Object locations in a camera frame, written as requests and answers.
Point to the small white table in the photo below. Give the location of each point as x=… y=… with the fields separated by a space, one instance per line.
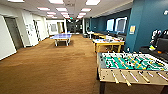
x=90 y=33

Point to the long wooden table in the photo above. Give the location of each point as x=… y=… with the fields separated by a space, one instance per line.
x=100 y=34

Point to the white glowing table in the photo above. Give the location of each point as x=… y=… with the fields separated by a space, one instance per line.
x=108 y=42

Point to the blue ping pong table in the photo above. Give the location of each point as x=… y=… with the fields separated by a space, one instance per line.
x=61 y=36

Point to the rectangular ceiling light panel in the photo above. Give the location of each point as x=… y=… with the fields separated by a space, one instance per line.
x=83 y=14
x=65 y=13
x=43 y=9
x=86 y=10
x=61 y=9
x=50 y=13

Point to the foosball table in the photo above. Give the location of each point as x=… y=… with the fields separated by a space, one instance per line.
x=133 y=71

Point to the grey elevator door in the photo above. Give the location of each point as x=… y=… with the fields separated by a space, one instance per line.
x=13 y=33

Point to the black arcade machine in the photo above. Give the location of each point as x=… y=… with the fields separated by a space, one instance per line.
x=159 y=40

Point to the bright wall window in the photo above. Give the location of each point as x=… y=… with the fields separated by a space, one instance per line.
x=121 y=24
x=110 y=25

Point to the yellow wall sign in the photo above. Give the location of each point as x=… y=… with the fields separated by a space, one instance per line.
x=132 y=29

